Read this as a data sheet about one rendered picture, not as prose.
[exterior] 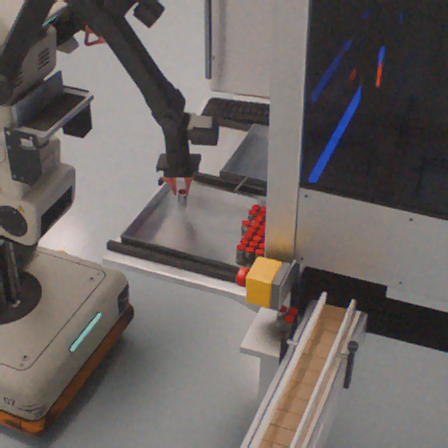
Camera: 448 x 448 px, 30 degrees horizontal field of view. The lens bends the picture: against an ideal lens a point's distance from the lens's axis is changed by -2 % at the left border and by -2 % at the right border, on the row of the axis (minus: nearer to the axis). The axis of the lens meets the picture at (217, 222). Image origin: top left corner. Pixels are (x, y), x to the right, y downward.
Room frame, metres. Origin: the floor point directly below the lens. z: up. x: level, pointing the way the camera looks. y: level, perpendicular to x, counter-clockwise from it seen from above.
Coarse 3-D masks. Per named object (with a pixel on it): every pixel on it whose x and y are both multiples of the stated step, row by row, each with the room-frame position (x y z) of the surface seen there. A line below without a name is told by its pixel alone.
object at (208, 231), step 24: (168, 192) 1.79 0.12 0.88; (192, 192) 1.78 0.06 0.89; (216, 192) 1.75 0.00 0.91; (144, 216) 1.67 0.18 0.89; (168, 216) 1.69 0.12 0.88; (192, 216) 1.69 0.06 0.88; (216, 216) 1.69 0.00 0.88; (240, 216) 1.69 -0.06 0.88; (144, 240) 1.55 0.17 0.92; (168, 240) 1.59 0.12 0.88; (192, 240) 1.59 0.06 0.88; (216, 240) 1.59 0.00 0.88; (240, 240) 1.59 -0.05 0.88; (216, 264) 1.48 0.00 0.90
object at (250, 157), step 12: (252, 132) 2.06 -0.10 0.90; (264, 132) 2.07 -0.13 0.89; (240, 144) 1.97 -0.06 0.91; (252, 144) 2.02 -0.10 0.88; (264, 144) 2.02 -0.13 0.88; (240, 156) 1.96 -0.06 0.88; (252, 156) 1.96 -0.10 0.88; (264, 156) 1.96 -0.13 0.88; (228, 168) 1.89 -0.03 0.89; (240, 168) 1.90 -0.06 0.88; (252, 168) 1.90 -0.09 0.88; (264, 168) 1.90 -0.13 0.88; (240, 180) 1.82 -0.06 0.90; (252, 180) 1.81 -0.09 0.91; (264, 180) 1.79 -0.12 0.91
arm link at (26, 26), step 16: (32, 0) 1.61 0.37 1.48; (48, 0) 1.60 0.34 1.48; (64, 0) 1.59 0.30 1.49; (16, 16) 1.68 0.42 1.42; (32, 16) 1.63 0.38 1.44; (16, 32) 1.65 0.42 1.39; (32, 32) 1.65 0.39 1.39; (16, 48) 1.67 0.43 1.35; (0, 64) 1.69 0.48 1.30; (16, 64) 1.69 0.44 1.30; (0, 80) 1.68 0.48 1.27; (0, 96) 1.70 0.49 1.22
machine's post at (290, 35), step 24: (288, 0) 1.36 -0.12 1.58; (288, 24) 1.36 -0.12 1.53; (288, 48) 1.36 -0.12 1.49; (288, 72) 1.36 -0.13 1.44; (288, 96) 1.35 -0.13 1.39; (288, 120) 1.35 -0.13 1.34; (288, 144) 1.35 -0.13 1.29; (288, 168) 1.35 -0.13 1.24; (288, 192) 1.35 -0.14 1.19; (288, 216) 1.35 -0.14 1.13; (288, 240) 1.35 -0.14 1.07; (264, 360) 1.36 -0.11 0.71; (264, 384) 1.36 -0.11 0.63
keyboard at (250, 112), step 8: (208, 104) 2.35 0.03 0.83; (216, 104) 2.35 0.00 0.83; (224, 104) 2.35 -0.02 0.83; (232, 104) 2.35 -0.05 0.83; (240, 104) 2.35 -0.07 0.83; (248, 104) 2.35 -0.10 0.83; (256, 104) 2.35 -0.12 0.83; (264, 104) 2.35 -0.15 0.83; (208, 112) 2.30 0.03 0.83; (216, 112) 2.30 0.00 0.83; (224, 112) 2.30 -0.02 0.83; (232, 112) 2.30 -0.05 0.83; (240, 112) 2.30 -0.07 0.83; (248, 112) 2.30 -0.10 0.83; (256, 112) 2.30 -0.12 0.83; (264, 112) 2.30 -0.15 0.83; (240, 120) 2.26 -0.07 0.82; (248, 120) 2.25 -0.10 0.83; (256, 120) 2.25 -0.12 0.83; (264, 120) 2.25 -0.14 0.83
